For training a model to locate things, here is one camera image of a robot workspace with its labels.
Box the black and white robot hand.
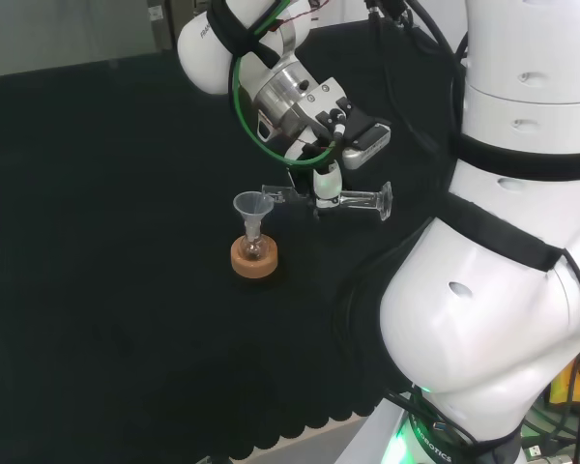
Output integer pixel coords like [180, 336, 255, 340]
[284, 140, 350, 221]

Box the clear graduated cylinder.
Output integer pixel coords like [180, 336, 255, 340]
[261, 181, 394, 223]

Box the round-bottom glass flask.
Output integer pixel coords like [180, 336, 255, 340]
[238, 225, 267, 263]

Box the clear plastic funnel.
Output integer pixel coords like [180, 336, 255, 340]
[232, 190, 276, 239]

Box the black bench cloth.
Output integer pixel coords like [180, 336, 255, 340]
[0, 21, 471, 461]

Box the yellow stop button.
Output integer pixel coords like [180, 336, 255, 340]
[546, 337, 580, 408]

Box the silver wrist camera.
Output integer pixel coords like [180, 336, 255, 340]
[340, 122, 393, 172]

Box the cork ring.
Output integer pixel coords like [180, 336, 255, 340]
[229, 235, 279, 280]

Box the green cable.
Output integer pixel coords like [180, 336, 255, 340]
[227, 0, 343, 168]

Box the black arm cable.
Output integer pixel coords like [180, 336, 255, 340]
[364, 0, 471, 146]

